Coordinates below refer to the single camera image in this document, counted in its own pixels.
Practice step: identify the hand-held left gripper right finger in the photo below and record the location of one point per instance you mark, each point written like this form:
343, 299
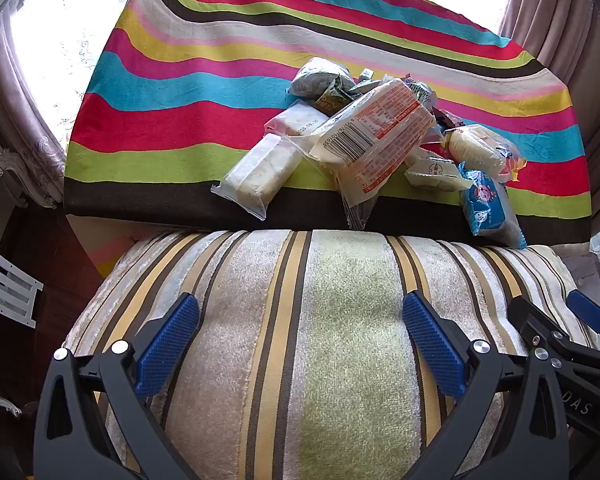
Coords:
432, 345

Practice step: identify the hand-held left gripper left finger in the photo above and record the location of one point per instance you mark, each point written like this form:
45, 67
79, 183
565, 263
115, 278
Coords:
167, 345

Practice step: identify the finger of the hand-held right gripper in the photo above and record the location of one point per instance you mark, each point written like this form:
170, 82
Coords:
587, 310
527, 317

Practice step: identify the blue cartoon snack packet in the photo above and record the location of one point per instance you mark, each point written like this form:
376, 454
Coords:
487, 210

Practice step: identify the white roll cake packet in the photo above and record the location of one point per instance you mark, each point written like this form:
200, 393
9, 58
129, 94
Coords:
477, 152

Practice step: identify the small white snack packet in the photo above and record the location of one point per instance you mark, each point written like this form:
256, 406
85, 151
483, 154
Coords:
432, 172

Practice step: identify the clear packet of white cake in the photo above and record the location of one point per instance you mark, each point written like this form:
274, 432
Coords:
300, 120
260, 175

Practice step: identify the purple snack packet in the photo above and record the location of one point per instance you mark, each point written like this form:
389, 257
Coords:
447, 120

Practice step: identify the large orange white bread packet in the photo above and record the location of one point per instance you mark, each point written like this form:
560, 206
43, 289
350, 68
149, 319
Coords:
375, 130

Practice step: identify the green white snack packet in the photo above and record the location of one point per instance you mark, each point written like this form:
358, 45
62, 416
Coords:
417, 91

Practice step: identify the dark grey snack packet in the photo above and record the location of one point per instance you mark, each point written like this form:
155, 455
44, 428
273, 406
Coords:
317, 77

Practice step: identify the striped plush cushion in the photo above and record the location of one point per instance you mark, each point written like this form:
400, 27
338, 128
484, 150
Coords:
350, 335

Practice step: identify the white slatted chair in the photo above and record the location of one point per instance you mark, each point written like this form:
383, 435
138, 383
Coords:
5, 280

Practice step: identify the colourful striped tablecloth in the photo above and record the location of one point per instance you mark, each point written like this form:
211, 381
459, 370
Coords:
180, 125

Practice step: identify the mauve lace curtain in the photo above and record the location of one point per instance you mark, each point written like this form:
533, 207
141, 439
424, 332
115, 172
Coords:
25, 110

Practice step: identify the brown pink curtain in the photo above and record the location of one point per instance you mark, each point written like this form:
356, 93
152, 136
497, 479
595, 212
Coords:
570, 35

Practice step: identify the white sheer curtain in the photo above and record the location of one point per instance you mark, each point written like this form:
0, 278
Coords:
80, 35

